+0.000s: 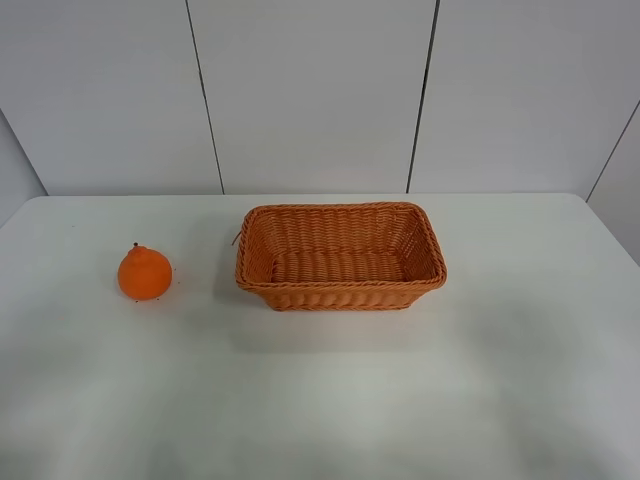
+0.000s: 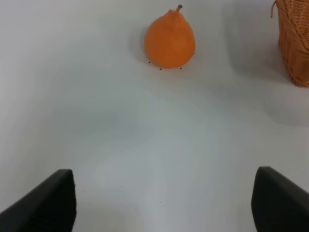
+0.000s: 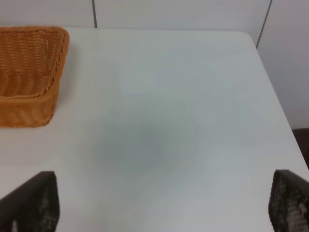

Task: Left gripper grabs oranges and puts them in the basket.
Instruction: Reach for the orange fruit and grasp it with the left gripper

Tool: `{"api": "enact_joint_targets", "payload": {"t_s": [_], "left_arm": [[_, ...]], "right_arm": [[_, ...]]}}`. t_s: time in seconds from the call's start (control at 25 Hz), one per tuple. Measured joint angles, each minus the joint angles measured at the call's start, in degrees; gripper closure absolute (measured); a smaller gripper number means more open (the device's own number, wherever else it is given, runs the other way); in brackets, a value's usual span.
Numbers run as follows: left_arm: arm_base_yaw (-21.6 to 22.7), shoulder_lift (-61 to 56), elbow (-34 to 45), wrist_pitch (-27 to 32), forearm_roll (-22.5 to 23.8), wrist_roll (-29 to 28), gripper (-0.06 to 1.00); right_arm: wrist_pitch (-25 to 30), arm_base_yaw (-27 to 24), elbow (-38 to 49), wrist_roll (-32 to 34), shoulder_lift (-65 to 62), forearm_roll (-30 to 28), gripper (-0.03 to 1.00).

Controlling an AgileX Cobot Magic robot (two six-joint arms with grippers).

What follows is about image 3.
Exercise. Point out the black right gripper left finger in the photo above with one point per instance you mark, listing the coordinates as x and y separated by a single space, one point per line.
33 206

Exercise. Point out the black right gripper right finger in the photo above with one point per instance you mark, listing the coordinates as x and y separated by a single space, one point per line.
288 206

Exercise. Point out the orange wicker basket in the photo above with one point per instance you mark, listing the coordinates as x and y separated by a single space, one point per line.
32 59

